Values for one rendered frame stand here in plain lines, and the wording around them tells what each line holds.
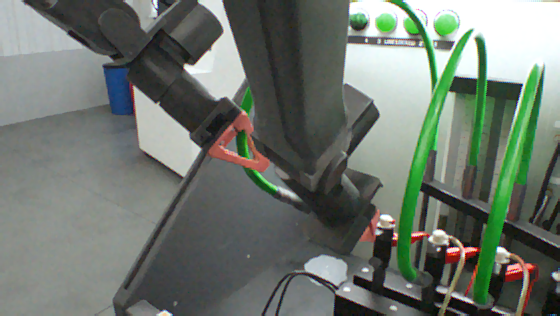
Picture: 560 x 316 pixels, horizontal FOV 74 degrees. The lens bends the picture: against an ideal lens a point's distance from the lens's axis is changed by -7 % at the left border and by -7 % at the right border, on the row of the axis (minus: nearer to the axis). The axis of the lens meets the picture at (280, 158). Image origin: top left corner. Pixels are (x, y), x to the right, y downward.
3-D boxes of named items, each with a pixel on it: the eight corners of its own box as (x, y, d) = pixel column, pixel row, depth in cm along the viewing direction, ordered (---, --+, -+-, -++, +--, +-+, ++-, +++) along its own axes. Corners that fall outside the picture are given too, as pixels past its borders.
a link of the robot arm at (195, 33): (82, 33, 47) (91, 24, 40) (145, -29, 50) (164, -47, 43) (153, 98, 53) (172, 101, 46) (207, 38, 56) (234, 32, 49)
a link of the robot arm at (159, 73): (119, 77, 49) (117, 67, 44) (155, 38, 51) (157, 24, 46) (161, 113, 51) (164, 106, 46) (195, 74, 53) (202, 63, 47)
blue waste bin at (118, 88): (100, 112, 629) (94, 64, 604) (132, 106, 674) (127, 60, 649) (120, 117, 595) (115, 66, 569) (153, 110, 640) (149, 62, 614)
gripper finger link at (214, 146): (275, 144, 56) (224, 99, 54) (288, 149, 50) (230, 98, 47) (243, 182, 56) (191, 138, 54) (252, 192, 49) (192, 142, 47)
